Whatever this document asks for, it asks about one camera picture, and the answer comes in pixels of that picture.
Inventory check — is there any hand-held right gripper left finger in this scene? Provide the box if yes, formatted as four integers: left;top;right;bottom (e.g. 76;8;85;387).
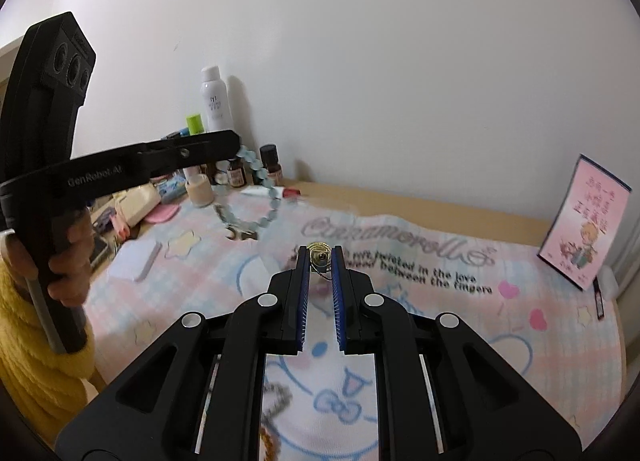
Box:
55;246;311;461

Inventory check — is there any white spray bottle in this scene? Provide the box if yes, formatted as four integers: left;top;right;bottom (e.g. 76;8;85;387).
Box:
200;66;235;133

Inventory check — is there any person's left hand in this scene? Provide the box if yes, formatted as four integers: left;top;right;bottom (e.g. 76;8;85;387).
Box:
46;208;96;314

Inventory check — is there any white tube with red cap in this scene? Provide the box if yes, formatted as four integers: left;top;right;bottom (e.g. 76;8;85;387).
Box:
239;186;302;200

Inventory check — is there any white notepad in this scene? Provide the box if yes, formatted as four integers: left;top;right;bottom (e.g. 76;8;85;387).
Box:
107;240;162;283

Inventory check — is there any light blue bead bracelet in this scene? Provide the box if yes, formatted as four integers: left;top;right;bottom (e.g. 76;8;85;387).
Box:
214;143;284;243

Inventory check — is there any dark bottle with black cap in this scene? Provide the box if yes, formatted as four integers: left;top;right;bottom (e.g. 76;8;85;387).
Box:
259;144;284;183

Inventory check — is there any small brown dropper bottle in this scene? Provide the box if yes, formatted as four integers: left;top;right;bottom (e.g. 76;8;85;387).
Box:
227;156;247;189

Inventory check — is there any cream rectangular box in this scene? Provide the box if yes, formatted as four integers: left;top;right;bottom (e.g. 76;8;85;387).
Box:
113;185;162;228

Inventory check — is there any pink oval pad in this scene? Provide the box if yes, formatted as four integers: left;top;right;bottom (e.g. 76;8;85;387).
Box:
144;203;180;225

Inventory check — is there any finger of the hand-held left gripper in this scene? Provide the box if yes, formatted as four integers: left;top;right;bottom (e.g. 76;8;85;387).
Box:
134;130;242;182

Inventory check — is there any person's left forearm yellow sleeve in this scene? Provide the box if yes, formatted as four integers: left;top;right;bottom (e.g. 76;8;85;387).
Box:
0;261;98;448

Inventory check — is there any blue tissue packet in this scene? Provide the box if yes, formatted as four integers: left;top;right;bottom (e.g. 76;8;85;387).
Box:
154;178;189;203

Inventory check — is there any beaded chain necklace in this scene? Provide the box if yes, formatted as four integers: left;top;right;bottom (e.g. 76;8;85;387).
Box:
259;380;295;461

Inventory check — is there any pastel printed cartoon mat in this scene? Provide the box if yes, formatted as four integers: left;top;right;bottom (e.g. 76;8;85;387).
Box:
87;190;629;461

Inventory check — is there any gold wire ring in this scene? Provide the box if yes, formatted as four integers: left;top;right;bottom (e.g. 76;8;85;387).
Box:
306;242;334;276

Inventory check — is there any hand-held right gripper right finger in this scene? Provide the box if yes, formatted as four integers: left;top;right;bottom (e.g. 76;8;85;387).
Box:
332;245;584;461

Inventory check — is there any pink illustrated card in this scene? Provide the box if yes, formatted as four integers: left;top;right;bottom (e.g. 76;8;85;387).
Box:
537;154;632;291

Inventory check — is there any beige foundation bottle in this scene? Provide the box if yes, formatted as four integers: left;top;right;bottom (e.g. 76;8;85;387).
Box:
185;166;215;208

